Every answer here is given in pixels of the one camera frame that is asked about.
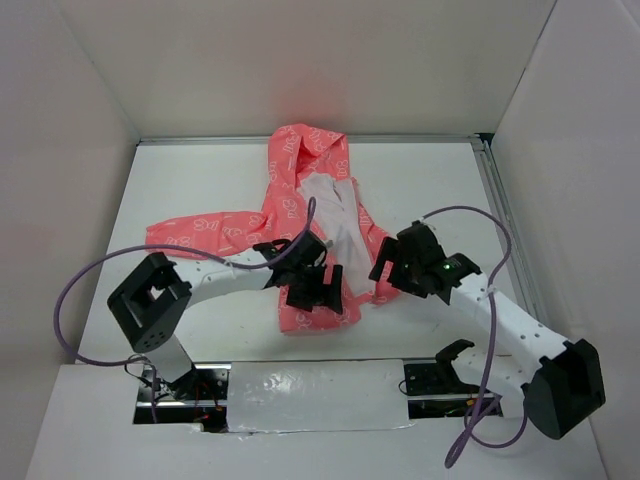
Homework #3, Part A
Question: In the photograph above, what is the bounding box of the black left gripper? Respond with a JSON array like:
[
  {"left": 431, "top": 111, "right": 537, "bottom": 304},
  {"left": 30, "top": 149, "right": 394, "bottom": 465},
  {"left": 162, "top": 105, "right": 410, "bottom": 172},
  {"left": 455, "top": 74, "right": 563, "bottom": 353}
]
[{"left": 285, "top": 260, "right": 341, "bottom": 313}]

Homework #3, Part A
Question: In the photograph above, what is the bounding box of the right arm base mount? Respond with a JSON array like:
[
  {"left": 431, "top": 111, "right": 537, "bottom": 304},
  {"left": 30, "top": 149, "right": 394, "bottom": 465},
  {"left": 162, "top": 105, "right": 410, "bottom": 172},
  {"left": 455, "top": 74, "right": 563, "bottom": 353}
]
[{"left": 398, "top": 340, "right": 479, "bottom": 420}]

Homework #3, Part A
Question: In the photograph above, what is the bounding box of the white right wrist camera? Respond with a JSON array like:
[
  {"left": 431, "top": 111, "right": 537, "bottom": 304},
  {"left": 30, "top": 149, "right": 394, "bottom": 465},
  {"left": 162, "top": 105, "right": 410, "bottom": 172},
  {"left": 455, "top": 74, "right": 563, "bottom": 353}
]
[{"left": 410, "top": 219, "right": 436, "bottom": 234}]

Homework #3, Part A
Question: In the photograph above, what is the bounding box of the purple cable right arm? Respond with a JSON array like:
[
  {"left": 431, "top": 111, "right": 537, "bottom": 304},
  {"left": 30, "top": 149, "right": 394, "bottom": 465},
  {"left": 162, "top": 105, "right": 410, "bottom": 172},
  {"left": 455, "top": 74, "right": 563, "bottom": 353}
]
[{"left": 422, "top": 206, "right": 529, "bottom": 469}]

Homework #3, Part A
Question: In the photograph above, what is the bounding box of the aluminium rail right edge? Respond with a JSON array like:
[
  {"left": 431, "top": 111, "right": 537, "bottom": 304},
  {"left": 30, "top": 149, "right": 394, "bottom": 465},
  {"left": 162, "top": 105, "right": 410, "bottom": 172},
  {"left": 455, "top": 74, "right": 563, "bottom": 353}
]
[{"left": 472, "top": 133, "right": 538, "bottom": 311}]

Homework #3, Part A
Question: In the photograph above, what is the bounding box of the aluminium rail back edge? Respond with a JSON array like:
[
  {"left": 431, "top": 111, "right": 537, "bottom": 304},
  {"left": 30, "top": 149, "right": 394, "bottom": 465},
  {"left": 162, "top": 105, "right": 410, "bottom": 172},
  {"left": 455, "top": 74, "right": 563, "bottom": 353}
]
[{"left": 139, "top": 133, "right": 495, "bottom": 147}]

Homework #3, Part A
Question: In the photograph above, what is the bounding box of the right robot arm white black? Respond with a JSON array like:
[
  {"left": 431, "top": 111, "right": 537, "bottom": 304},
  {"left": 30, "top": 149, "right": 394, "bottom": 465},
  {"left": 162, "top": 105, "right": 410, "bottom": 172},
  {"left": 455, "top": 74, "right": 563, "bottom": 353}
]
[{"left": 369, "top": 221, "right": 606, "bottom": 440}]

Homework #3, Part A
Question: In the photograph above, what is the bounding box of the aluminium rail edge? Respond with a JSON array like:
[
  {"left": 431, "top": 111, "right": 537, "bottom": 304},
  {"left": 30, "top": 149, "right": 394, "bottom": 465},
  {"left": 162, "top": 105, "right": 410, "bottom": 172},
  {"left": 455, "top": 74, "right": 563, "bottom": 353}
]
[
  {"left": 472, "top": 133, "right": 538, "bottom": 311},
  {"left": 139, "top": 133, "right": 495, "bottom": 147}
]

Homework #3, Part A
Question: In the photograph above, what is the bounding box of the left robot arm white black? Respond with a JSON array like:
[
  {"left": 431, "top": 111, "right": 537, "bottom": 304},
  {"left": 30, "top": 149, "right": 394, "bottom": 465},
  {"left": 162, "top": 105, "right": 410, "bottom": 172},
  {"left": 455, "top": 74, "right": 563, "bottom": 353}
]
[{"left": 107, "top": 231, "right": 343, "bottom": 400}]

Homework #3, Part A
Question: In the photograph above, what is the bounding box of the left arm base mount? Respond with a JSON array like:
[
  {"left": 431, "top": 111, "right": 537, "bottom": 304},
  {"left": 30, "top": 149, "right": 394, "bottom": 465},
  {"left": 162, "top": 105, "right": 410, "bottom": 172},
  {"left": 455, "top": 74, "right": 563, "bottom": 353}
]
[{"left": 123, "top": 361, "right": 231, "bottom": 433}]

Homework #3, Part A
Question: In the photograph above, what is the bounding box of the pink hooded kids jacket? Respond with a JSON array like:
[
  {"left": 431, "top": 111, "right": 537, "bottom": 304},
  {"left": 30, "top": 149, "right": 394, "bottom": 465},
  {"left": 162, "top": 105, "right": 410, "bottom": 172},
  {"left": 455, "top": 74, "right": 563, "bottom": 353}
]
[{"left": 144, "top": 122, "right": 401, "bottom": 337}]

